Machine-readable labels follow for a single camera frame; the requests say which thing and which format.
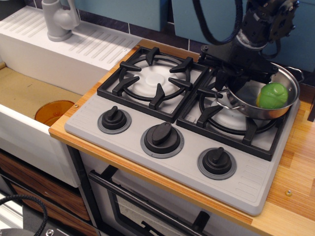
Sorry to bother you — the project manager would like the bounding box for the green yellow toy corncob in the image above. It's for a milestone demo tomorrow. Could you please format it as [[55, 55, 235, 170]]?
[[256, 82, 288, 109]]

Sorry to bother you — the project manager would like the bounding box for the black right burner grate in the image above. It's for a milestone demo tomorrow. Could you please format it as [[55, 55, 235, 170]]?
[[177, 71, 299, 161]]

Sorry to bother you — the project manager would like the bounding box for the black left stove knob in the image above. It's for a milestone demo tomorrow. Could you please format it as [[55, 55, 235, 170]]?
[[97, 106, 132, 135]]

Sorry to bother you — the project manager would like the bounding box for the black stove knob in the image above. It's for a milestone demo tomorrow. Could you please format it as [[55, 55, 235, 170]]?
[[197, 147, 237, 180], [140, 122, 185, 159], [97, 106, 132, 135]]

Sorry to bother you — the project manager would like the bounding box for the toy oven door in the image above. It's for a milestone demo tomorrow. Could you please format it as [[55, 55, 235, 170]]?
[[80, 152, 255, 236]]

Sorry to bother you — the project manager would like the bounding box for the black braided cable lower left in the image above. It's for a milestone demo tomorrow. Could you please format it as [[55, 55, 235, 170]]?
[[0, 194, 48, 236]]

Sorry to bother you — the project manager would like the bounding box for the black burner grate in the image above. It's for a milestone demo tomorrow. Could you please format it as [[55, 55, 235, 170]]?
[[97, 47, 210, 123], [177, 71, 299, 161]]

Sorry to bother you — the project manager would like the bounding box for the black right stove knob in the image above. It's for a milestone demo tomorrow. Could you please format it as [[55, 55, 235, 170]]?
[[197, 147, 237, 180]]

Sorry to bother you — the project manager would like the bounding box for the white toy sink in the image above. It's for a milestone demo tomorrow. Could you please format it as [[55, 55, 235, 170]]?
[[0, 6, 140, 187]]

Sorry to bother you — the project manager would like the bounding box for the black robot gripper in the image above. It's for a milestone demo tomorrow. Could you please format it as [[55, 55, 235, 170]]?
[[198, 38, 278, 94]]

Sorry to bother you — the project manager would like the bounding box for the stainless steel pot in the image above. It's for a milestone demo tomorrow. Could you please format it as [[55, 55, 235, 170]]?
[[215, 64, 304, 120]]

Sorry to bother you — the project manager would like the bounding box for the orange plastic plate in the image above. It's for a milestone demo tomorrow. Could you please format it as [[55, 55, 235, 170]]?
[[34, 100, 74, 126]]

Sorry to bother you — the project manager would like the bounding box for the black left burner grate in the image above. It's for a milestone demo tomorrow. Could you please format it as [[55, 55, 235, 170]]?
[[97, 47, 210, 123]]

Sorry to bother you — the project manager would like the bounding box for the grey toy stove top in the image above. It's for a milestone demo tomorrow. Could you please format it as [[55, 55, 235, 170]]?
[[64, 47, 299, 215]]

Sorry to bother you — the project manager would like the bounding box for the wood grain drawer front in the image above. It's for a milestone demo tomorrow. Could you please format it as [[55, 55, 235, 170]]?
[[0, 150, 98, 236]]

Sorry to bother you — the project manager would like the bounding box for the black middle stove knob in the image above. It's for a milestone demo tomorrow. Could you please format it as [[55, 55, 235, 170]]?
[[140, 122, 185, 159]]

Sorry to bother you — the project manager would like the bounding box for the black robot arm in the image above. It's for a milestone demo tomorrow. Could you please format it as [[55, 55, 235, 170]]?
[[193, 0, 299, 91]]

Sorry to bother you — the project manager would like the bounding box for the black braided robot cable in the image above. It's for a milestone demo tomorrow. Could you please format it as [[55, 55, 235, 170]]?
[[191, 0, 244, 46]]

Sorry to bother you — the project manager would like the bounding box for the grey toy faucet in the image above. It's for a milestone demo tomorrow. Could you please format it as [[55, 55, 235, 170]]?
[[42, 0, 80, 42]]

